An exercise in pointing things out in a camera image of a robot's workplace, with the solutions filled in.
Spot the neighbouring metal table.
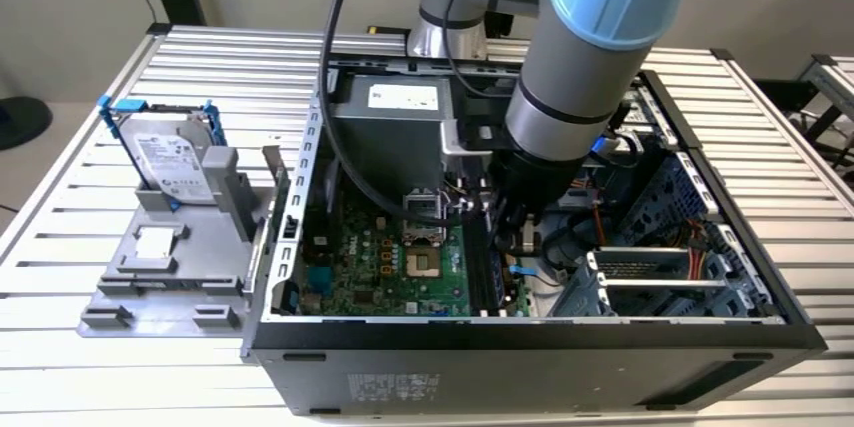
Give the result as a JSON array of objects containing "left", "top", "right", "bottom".
[{"left": 797, "top": 53, "right": 854, "bottom": 169}]

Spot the black looped wire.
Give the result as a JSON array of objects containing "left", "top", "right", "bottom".
[{"left": 538, "top": 211, "right": 597, "bottom": 279}]

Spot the metal socket cover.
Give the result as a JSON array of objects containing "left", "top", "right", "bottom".
[{"left": 402, "top": 188, "right": 447, "bottom": 244}]

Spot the orange red wire bundle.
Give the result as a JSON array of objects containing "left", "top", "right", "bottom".
[{"left": 681, "top": 219, "right": 710, "bottom": 282}]

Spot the graphics card with metal bracket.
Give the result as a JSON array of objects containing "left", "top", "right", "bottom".
[{"left": 243, "top": 145, "right": 293, "bottom": 301}]

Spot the grey power supply unit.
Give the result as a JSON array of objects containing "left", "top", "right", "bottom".
[{"left": 330, "top": 74, "right": 462, "bottom": 198}]

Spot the grey disk bay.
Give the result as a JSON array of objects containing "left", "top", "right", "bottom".
[{"left": 553, "top": 246, "right": 742, "bottom": 319}]

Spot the black open PC case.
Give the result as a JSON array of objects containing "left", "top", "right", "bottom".
[{"left": 239, "top": 51, "right": 829, "bottom": 418}]

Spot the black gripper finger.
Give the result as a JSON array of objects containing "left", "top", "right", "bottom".
[
  {"left": 514, "top": 206, "right": 542, "bottom": 257},
  {"left": 491, "top": 199, "right": 519, "bottom": 254}
]

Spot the green motherboard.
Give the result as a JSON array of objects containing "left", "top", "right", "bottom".
[{"left": 299, "top": 196, "right": 535, "bottom": 318}]

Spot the thick black cable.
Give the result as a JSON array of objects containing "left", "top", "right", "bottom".
[{"left": 318, "top": 0, "right": 470, "bottom": 228}]

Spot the grey parts rack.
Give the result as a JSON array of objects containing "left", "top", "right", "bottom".
[{"left": 74, "top": 146, "right": 282, "bottom": 341}]

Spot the silver CPU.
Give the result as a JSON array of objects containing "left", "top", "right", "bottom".
[{"left": 132, "top": 227, "right": 179, "bottom": 261}]

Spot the black case fan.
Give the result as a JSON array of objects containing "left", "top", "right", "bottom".
[{"left": 311, "top": 144, "right": 346, "bottom": 249}]

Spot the black round stand base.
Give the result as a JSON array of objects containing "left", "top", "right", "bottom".
[{"left": 0, "top": 95, "right": 55, "bottom": 151}]

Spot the hard disk in blue carrier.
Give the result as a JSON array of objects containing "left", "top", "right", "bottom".
[{"left": 96, "top": 95, "right": 228, "bottom": 212}]

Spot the RAM stick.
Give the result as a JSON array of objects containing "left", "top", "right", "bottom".
[
  {"left": 99, "top": 280, "right": 242, "bottom": 296},
  {"left": 489, "top": 246, "right": 515, "bottom": 311}
]

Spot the CPU socket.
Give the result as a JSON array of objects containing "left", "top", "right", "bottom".
[{"left": 405, "top": 241, "right": 446, "bottom": 278}]

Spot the black RAM slot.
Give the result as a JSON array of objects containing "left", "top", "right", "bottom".
[
  {"left": 461, "top": 219, "right": 485, "bottom": 317},
  {"left": 477, "top": 211, "right": 501, "bottom": 317},
  {"left": 469, "top": 211, "right": 493, "bottom": 317}
]

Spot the teal board connector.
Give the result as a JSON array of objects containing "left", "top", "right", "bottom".
[{"left": 306, "top": 266, "right": 335, "bottom": 296}]

